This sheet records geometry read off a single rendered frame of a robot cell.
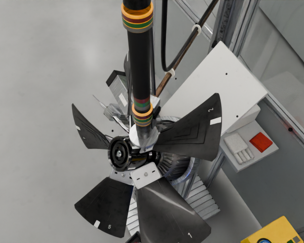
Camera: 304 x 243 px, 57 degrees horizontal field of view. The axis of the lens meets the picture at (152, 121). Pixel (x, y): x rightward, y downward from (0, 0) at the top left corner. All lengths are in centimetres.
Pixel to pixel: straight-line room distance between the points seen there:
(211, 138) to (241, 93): 28
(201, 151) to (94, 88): 202
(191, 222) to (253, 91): 46
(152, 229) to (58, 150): 161
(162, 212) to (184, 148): 23
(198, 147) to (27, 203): 175
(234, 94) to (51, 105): 194
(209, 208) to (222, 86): 122
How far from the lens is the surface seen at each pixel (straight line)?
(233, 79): 101
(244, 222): 221
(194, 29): 77
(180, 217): 91
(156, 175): 94
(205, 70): 107
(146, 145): 66
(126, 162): 92
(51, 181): 232
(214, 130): 76
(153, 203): 92
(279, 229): 110
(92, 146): 123
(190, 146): 77
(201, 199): 209
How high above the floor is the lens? 207
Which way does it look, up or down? 59 degrees down
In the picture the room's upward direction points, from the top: straight up
